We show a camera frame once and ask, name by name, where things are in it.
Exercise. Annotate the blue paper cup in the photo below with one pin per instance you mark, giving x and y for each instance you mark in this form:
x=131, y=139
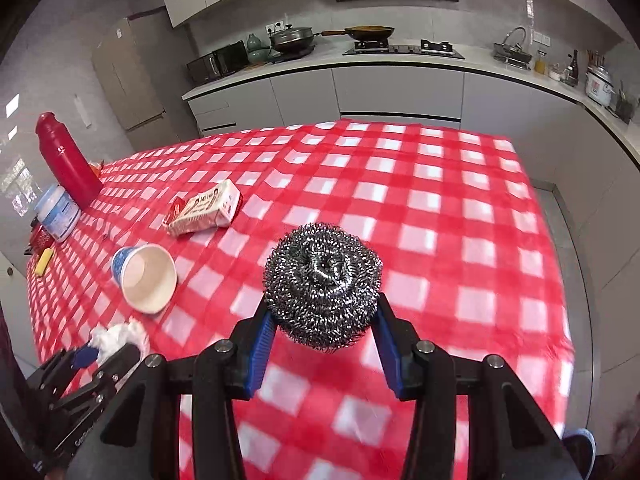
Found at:
x=145, y=280

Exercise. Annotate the steel wool scrubber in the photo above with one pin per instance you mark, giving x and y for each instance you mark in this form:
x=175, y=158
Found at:
x=320, y=280

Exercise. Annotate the green ceramic jar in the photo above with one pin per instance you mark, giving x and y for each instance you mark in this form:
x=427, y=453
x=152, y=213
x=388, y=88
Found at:
x=257, y=52

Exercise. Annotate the small red object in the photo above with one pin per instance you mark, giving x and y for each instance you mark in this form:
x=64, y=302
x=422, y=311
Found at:
x=40, y=240

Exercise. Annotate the black microwave oven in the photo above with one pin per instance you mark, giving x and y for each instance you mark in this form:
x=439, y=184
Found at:
x=217, y=62

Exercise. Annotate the grey refrigerator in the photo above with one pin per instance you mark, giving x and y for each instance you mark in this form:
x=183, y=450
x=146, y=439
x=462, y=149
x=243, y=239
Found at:
x=135, y=80

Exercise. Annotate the yellow oil bottle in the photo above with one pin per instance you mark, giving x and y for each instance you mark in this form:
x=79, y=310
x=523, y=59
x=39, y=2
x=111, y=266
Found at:
x=540, y=64

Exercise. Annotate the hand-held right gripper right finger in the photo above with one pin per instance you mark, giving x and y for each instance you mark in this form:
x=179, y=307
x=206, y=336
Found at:
x=390, y=350

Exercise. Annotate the metal kettle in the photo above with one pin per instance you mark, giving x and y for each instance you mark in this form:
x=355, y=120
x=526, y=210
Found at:
x=512, y=50

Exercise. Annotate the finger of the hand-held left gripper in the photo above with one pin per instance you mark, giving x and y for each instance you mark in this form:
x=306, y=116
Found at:
x=117, y=362
x=82, y=357

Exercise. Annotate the black gas stove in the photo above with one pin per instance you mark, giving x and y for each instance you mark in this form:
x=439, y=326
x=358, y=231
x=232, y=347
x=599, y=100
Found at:
x=405, y=50

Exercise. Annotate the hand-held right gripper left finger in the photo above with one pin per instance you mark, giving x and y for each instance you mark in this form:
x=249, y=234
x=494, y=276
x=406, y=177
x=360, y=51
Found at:
x=260, y=345

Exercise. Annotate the red thermos bottle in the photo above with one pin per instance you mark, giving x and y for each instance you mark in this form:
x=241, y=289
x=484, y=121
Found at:
x=67, y=160

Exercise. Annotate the grey pot with lid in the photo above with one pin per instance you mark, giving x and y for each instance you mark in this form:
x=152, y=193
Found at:
x=292, y=40

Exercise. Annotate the small yellow object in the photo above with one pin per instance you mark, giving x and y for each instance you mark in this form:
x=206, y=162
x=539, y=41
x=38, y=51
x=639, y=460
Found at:
x=44, y=261

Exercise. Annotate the black utensil holder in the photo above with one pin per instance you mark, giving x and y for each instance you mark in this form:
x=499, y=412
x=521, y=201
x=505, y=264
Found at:
x=624, y=107

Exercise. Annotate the grey kitchen counter cabinets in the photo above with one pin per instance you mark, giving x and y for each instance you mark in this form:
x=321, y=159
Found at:
x=400, y=92

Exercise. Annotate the white jar with blue label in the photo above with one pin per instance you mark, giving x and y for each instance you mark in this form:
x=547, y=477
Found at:
x=57, y=215

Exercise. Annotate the red checkered tablecloth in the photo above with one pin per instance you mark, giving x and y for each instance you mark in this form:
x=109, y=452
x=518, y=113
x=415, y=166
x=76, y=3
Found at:
x=425, y=210

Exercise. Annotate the dark wine bottle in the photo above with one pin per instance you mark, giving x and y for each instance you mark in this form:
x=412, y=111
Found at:
x=574, y=70

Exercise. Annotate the white and red carton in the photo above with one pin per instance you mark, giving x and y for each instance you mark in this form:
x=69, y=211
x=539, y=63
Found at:
x=205, y=207

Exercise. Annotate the white rice cooker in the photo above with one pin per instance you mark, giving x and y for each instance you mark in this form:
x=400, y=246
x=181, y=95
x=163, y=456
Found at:
x=599, y=87

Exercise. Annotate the white tissue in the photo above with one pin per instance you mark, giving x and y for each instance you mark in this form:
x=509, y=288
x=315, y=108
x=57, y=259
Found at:
x=117, y=337

